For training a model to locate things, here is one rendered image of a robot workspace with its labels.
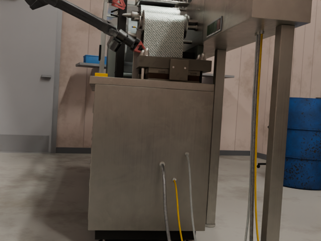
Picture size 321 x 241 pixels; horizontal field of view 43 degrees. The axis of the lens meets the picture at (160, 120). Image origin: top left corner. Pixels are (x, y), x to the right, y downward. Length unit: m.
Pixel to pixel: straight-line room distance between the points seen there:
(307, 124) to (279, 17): 2.63
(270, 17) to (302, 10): 0.14
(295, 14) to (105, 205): 1.30
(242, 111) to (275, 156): 4.88
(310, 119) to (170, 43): 2.19
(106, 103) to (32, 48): 3.66
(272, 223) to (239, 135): 4.86
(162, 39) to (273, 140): 0.99
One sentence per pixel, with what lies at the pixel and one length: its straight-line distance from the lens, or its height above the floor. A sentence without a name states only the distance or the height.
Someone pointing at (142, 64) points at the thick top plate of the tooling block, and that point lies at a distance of 2.21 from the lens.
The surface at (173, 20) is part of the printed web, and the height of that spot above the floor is 1.27.
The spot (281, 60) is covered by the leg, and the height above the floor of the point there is 0.99.
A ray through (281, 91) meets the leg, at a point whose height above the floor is 0.86.
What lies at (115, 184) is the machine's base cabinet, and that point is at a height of 0.34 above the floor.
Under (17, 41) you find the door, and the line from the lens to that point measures 5.72.
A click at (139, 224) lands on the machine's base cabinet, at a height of 0.14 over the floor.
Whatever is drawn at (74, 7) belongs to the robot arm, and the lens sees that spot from 2.31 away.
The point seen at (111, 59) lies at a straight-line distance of 3.43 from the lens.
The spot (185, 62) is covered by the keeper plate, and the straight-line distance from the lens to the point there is 2.23.
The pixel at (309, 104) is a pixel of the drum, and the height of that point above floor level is 0.85.
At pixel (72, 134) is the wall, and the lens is 5.80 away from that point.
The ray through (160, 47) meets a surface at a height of 1.11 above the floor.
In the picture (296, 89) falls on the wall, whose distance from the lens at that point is 5.91.
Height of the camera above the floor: 0.79
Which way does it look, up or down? 3 degrees down
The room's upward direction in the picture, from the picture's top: 3 degrees clockwise
